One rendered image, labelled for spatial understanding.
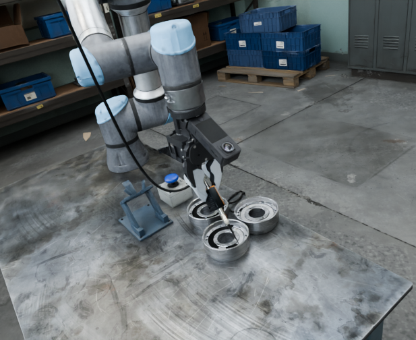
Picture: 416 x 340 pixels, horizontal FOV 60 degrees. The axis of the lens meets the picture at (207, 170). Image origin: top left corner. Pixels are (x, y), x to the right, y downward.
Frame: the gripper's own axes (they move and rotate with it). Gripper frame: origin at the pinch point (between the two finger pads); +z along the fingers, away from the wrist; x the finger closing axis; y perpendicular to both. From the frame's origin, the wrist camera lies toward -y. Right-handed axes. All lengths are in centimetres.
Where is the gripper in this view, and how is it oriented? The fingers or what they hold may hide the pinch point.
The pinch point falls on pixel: (210, 194)
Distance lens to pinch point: 78.8
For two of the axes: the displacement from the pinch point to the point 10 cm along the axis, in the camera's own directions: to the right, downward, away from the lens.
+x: -7.8, 4.2, -4.7
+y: -6.0, -3.0, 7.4
